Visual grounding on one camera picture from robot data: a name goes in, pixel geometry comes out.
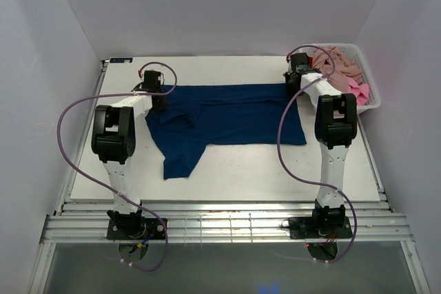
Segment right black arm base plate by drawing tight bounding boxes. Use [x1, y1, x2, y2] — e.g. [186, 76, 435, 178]
[287, 217, 353, 239]

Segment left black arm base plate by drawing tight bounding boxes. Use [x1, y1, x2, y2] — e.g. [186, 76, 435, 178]
[106, 217, 165, 241]

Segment beige pink t shirt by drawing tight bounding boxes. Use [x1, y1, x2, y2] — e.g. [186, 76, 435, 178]
[312, 46, 363, 93]

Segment aluminium frame rails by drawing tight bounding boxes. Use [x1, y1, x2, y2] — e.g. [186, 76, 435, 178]
[41, 201, 413, 244]

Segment dark blue t shirt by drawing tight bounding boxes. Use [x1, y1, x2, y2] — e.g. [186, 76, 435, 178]
[145, 83, 307, 180]

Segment white perforated plastic basket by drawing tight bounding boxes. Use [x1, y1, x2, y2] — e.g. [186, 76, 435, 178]
[295, 43, 381, 114]

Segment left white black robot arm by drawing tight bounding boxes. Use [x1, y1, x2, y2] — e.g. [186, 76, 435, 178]
[91, 70, 170, 239]

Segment blue white label sticker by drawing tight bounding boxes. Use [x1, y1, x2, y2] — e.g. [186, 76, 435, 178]
[109, 57, 133, 63]

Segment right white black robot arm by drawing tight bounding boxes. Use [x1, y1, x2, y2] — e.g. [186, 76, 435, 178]
[284, 52, 357, 240]

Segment bright pink t shirt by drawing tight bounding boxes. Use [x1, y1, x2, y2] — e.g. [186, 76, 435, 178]
[347, 77, 370, 106]

